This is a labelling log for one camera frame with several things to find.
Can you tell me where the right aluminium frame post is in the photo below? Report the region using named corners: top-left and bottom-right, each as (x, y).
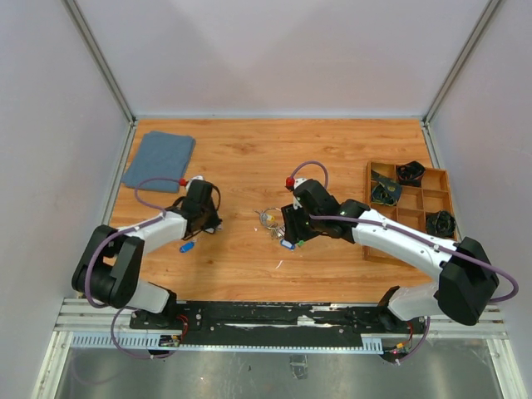
top-left (421, 0), bottom-right (505, 127)

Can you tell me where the black mounting base rail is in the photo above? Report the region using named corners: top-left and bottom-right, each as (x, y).
top-left (130, 301), bottom-right (426, 349)

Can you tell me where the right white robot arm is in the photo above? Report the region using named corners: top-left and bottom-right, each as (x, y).
top-left (282, 177), bottom-right (499, 333)

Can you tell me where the wooden compartment tray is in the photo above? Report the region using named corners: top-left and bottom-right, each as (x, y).
top-left (363, 160), bottom-right (461, 264)

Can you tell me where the grey slotted cable duct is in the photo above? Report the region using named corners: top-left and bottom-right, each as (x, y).
top-left (70, 332), bottom-right (384, 355)

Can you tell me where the rolled dark tie right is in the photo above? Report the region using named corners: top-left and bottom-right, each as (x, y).
top-left (426, 210), bottom-right (456, 238)

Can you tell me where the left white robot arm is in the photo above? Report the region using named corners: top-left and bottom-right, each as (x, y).
top-left (71, 175), bottom-right (222, 329)

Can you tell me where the aluminium frame post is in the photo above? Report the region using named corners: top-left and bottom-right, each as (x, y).
top-left (421, 0), bottom-right (505, 127)
top-left (62, 0), bottom-right (137, 126)

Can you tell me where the blue folded cloth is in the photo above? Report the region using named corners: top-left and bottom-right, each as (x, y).
top-left (121, 131), bottom-right (196, 193)

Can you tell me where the left aluminium frame post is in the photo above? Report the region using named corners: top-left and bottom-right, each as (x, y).
top-left (62, 0), bottom-right (137, 126)

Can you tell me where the rolled dark tie top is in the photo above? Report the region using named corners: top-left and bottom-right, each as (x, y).
top-left (396, 160), bottom-right (426, 187)

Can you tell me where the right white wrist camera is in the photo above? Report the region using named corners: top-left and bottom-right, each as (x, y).
top-left (292, 178), bottom-right (310, 209)

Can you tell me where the large metal keyring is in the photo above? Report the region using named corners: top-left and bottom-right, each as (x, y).
top-left (254, 207), bottom-right (285, 240)

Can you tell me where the blue tag key on ring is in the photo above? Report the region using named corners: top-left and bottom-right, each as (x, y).
top-left (280, 239), bottom-right (295, 250)

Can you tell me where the rolled dark patterned tie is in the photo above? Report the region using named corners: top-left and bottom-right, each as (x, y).
top-left (371, 170), bottom-right (402, 206)

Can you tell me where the white tag key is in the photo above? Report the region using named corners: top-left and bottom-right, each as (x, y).
top-left (204, 224), bottom-right (223, 234)

